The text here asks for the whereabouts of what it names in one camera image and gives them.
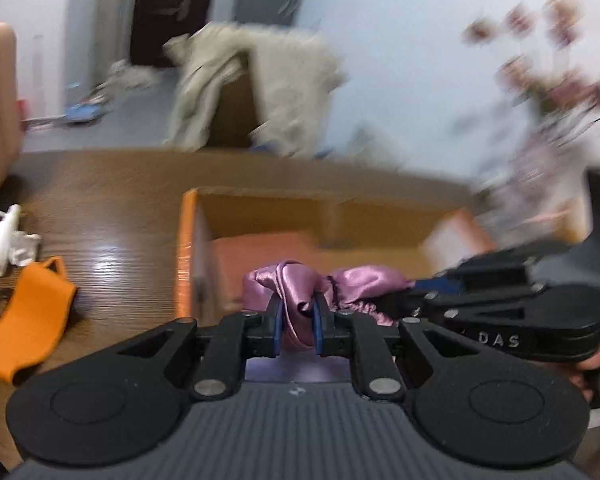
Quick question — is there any dark brown door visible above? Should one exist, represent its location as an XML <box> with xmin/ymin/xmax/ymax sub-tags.
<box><xmin>127</xmin><ymin>0</ymin><xmax>222</xmax><ymax>69</ymax></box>

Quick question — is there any brown wooden chair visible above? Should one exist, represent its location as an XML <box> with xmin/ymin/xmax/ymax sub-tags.
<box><xmin>207</xmin><ymin>50</ymin><xmax>267</xmax><ymax>149</ymax></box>

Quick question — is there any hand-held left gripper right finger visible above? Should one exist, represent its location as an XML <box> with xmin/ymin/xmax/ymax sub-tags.
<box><xmin>312</xmin><ymin>293</ymin><xmax>482</xmax><ymax>404</ymax></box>

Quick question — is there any orange cloth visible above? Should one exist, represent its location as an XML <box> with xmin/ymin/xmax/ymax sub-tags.
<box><xmin>0</xmin><ymin>256</ymin><xmax>77</xmax><ymax>386</ymax></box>

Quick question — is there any blue floor item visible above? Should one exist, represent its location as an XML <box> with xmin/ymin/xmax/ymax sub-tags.
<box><xmin>64</xmin><ymin>102</ymin><xmax>107</xmax><ymax>125</ymax></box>

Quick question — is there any red orange cardboard box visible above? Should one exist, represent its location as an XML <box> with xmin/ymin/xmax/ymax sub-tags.
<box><xmin>175</xmin><ymin>187</ymin><xmax>499</xmax><ymax>332</ymax></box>

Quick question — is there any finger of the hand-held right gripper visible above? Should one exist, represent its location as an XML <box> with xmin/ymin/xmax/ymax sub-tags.
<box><xmin>432</xmin><ymin>244</ymin><xmax>572</xmax><ymax>294</ymax></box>
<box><xmin>377</xmin><ymin>286</ymin><xmax>481</xmax><ymax>328</ymax></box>

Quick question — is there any person's right hand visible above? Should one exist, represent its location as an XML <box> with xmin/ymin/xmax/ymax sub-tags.
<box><xmin>569</xmin><ymin>337</ymin><xmax>600</xmax><ymax>409</ymax></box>

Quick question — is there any white dog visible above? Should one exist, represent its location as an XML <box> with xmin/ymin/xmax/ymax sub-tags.
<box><xmin>100</xmin><ymin>59</ymin><xmax>167</xmax><ymax>92</ymax></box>

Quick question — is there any white handheld device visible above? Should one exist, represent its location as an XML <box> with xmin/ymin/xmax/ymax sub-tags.
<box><xmin>0</xmin><ymin>202</ymin><xmax>43</xmax><ymax>279</ymax></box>

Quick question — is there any beige jacket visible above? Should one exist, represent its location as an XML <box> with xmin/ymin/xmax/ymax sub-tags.
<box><xmin>162</xmin><ymin>22</ymin><xmax>344</xmax><ymax>159</ymax></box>

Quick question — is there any bunch of dried roses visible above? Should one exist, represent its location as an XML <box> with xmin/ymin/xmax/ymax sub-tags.
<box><xmin>460</xmin><ymin>0</ymin><xmax>600</xmax><ymax>137</ymax></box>

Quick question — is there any purple satin cloth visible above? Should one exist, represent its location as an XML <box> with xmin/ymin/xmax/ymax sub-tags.
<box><xmin>242</xmin><ymin>259</ymin><xmax>417</xmax><ymax>352</ymax></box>

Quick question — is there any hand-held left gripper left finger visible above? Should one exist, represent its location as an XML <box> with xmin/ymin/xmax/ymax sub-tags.
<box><xmin>115</xmin><ymin>294</ymin><xmax>285</xmax><ymax>403</ymax></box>

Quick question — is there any lilac glass vase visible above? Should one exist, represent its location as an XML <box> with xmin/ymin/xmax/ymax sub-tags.
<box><xmin>502</xmin><ymin>130</ymin><xmax>592</xmax><ymax>242</ymax></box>

